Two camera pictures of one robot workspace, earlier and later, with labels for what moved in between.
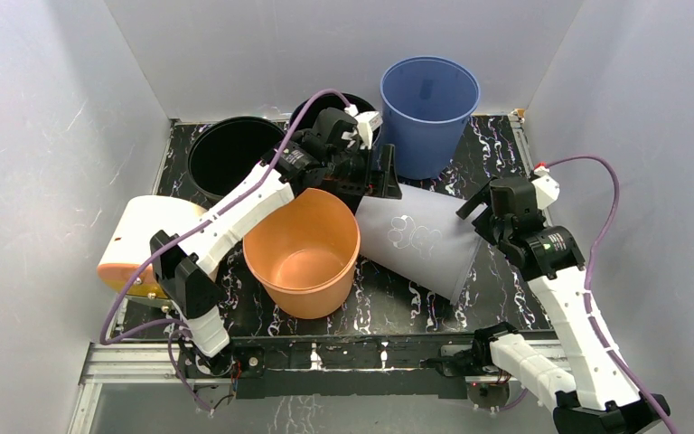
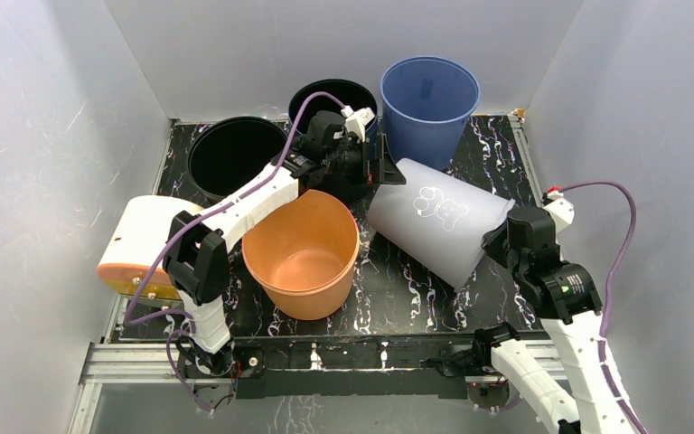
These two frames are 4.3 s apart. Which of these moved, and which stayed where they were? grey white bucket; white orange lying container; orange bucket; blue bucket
Moved: grey white bucket
Stayed: white orange lying container; blue bucket; orange bucket
